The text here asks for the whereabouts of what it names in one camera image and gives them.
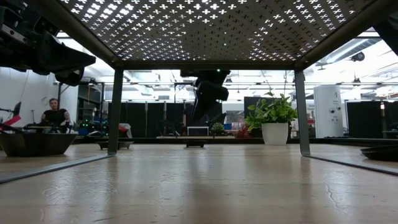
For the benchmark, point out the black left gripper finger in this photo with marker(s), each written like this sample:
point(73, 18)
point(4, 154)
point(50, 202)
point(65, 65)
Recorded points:
point(59, 59)
point(71, 78)

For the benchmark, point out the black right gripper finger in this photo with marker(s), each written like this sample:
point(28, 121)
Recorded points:
point(211, 112)
point(198, 113)

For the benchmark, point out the small square black plate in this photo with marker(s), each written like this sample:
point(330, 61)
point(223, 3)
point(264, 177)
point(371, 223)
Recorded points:
point(195, 143)

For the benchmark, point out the large wavy square black plate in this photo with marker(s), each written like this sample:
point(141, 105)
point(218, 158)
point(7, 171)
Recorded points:
point(37, 144)

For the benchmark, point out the small rectangular black plate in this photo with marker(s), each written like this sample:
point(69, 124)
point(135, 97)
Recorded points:
point(127, 145)

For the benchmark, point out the round black plate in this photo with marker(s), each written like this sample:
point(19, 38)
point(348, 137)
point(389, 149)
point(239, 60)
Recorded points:
point(382, 153)

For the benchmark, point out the white framed black monitor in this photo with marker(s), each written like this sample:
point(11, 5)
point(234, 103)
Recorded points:
point(197, 130)

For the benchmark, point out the small green background plant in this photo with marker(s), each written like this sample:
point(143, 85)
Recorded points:
point(217, 128)

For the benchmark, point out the grey perforated metal shelf riser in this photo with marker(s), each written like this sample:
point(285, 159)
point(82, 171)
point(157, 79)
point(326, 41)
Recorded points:
point(205, 66)

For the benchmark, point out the dark shelving rack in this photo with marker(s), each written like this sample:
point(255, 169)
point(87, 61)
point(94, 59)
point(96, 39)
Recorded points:
point(90, 105)

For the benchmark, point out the person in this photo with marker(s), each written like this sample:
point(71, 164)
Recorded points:
point(55, 116)

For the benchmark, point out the black partition screen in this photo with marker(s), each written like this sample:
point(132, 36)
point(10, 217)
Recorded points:
point(363, 119)
point(140, 119)

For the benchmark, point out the green plant in white pot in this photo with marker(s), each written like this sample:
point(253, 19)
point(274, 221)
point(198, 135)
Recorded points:
point(275, 133)

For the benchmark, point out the red padded bar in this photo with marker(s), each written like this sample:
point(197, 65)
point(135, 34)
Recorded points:
point(12, 120)

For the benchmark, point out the white cylindrical machine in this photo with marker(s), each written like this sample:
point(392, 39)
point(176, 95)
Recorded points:
point(326, 112)

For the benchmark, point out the black ceiling dome lamp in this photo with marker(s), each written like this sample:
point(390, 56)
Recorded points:
point(358, 56)

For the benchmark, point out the black aluminium table frame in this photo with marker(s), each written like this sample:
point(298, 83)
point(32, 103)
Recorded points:
point(233, 140)

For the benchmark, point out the silver ceiling duct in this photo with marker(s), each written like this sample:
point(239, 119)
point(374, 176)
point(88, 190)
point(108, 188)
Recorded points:
point(342, 53)

